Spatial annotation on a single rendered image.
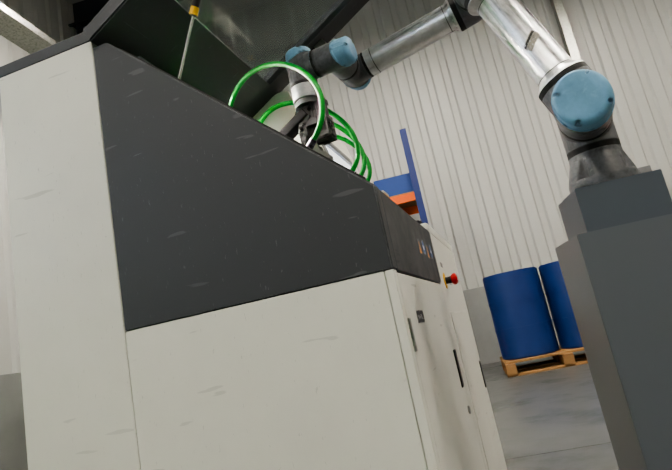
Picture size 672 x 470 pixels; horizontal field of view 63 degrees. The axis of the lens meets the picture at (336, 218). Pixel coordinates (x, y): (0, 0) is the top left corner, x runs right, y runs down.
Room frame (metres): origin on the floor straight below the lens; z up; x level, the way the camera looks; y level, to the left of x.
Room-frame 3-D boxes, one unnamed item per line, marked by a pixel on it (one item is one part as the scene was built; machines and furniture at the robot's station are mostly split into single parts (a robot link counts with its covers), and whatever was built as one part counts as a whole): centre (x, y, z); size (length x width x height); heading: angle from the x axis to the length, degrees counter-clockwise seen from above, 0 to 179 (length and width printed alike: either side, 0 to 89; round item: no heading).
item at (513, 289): (6.01, -2.02, 0.51); 1.20 x 0.85 x 1.02; 79
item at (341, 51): (1.35, -0.09, 1.41); 0.11 x 0.11 x 0.08; 66
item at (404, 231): (1.33, -0.16, 0.87); 0.62 x 0.04 x 0.16; 164
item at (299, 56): (1.38, 0.01, 1.41); 0.09 x 0.08 x 0.11; 66
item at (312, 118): (1.38, 0.00, 1.25); 0.09 x 0.08 x 0.12; 74
